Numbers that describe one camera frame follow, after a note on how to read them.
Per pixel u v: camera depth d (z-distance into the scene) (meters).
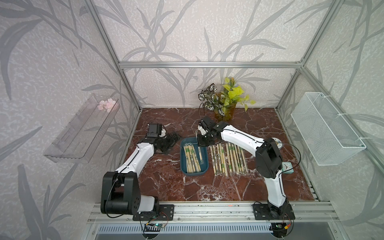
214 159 0.92
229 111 1.16
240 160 0.91
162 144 0.74
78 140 0.67
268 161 0.51
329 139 0.59
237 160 0.92
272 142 0.53
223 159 0.92
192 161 0.91
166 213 0.73
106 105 0.77
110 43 0.84
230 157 0.93
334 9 0.71
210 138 0.75
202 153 0.94
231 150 0.96
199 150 0.87
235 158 0.93
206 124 0.72
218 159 0.91
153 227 0.72
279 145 0.90
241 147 0.60
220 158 0.93
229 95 0.99
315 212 0.75
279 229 0.71
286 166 0.87
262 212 0.73
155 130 0.69
